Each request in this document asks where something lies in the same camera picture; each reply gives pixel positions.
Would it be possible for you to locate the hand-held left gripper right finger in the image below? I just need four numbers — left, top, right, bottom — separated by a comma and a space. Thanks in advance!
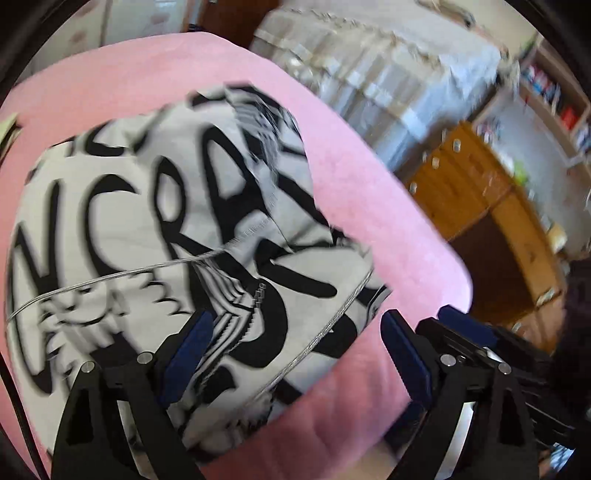
381, 310, 541, 480

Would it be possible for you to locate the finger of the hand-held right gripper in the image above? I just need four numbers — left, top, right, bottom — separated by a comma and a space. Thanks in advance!
438, 304, 498, 345
417, 318, 503, 366

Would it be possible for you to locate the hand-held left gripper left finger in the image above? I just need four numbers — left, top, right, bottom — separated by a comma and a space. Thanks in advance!
51, 310, 215, 480

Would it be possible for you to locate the black and white printed jacket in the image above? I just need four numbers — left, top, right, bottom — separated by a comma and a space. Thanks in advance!
4, 83, 394, 462

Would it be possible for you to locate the dark cloth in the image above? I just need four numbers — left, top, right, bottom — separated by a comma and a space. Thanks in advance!
549, 258, 591, 444

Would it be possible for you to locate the wooden drawer cabinet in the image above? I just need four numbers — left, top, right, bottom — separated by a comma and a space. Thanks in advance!
406, 122, 570, 352

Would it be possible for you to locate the pink bed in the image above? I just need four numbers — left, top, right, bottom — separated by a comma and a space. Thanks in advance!
0, 32, 474, 480

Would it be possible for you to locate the wooden bookshelf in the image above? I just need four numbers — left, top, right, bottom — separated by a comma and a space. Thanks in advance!
475, 37, 591, 168

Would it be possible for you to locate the white lace furniture cover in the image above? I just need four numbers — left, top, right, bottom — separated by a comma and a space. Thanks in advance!
249, 7, 505, 171

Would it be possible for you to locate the light green folded garment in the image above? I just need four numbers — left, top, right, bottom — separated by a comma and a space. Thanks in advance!
0, 117, 22, 145

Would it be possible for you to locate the brown wooden door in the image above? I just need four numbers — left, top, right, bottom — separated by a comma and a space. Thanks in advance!
189, 0, 278, 49

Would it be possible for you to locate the floral sliding door wardrobe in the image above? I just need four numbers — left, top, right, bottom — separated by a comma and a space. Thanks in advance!
60, 0, 195, 47

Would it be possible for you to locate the black cable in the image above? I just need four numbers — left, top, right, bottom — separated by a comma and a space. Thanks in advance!
0, 355, 38, 480

